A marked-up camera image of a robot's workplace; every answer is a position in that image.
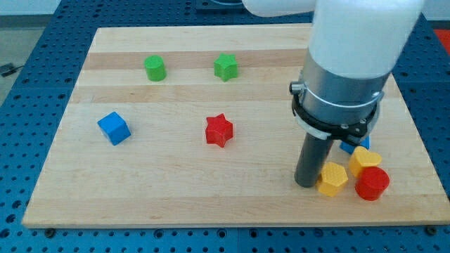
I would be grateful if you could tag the blue block behind arm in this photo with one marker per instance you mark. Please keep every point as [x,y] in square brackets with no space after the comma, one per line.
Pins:
[348,148]

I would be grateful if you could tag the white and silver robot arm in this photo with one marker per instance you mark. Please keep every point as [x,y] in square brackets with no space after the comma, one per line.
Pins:
[353,46]

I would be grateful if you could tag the red star block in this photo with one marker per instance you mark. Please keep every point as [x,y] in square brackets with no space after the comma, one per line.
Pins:
[219,130]

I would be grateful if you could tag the light wooden board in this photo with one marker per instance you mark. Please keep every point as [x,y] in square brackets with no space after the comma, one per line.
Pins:
[165,175]

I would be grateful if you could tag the green star block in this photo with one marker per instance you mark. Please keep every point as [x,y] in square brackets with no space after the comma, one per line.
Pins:
[226,67]

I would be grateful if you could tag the green cylinder block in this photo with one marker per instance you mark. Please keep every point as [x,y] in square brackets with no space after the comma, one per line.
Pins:
[155,68]

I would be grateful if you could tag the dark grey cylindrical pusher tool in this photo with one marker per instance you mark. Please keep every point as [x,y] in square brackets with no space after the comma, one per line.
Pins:
[311,160]

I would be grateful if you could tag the blue cube block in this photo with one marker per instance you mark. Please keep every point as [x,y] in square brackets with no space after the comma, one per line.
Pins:
[114,128]

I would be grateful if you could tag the yellow hexagon block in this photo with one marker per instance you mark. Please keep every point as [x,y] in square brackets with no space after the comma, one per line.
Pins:
[332,179]

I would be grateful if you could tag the yellow heart block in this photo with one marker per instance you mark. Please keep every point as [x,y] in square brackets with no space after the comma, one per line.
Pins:
[362,158]

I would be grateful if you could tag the red cylinder block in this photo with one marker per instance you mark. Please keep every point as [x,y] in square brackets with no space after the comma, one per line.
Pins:
[372,183]

